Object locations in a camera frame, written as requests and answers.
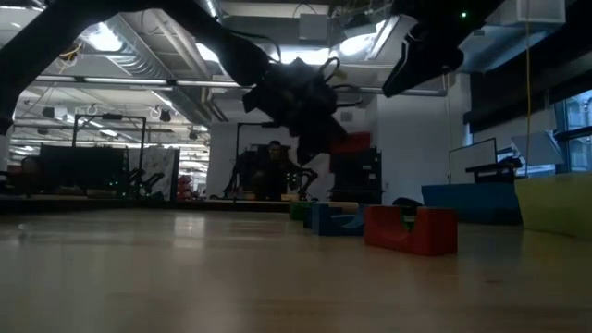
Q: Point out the white cloth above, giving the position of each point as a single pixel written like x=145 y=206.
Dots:
x=159 y=166

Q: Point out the yellow translucent plastic bin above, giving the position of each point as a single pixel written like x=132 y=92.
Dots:
x=555 y=208

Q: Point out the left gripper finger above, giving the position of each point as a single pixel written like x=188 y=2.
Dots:
x=319 y=143

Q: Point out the long ceiling pipe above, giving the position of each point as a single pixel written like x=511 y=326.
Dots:
x=125 y=81

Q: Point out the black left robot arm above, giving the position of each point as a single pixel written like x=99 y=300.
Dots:
x=139 y=18

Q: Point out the rectangular metal duct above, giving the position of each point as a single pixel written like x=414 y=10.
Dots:
x=509 y=46

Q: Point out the grey wall vent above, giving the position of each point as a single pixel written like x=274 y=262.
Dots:
x=346 y=117

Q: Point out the person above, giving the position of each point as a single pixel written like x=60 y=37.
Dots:
x=275 y=157

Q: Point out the black camera rig frame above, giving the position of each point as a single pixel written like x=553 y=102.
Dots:
x=238 y=157
x=111 y=117

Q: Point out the blue arch block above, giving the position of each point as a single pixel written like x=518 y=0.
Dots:
x=326 y=222

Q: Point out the red rectangular block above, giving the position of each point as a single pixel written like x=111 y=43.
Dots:
x=353 y=143

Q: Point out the teal plastic bin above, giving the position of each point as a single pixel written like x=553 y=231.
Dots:
x=472 y=203

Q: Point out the natural wood cylinder block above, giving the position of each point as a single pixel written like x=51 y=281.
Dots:
x=342 y=206

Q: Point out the ceiling light panel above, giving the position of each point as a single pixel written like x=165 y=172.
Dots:
x=310 y=56
x=205 y=52

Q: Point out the window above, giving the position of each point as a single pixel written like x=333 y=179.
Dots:
x=578 y=115

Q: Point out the black panel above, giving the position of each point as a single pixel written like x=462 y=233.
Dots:
x=78 y=168

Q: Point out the whiteboard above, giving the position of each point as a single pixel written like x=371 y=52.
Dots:
x=472 y=159

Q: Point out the grey screen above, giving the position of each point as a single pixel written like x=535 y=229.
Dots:
x=538 y=148

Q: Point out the black cabinet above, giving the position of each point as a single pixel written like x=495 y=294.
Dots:
x=356 y=178

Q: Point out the black desk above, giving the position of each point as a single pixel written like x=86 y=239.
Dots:
x=495 y=167

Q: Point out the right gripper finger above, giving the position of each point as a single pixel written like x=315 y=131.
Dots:
x=400 y=78

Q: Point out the red stacked objects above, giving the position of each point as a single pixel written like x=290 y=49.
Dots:
x=185 y=187

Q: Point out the red arch block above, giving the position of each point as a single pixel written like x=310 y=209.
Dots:
x=384 y=236

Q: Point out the grey ceiling box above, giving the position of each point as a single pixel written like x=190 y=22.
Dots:
x=313 y=27

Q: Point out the silver spiral duct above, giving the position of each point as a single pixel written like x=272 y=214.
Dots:
x=139 y=55

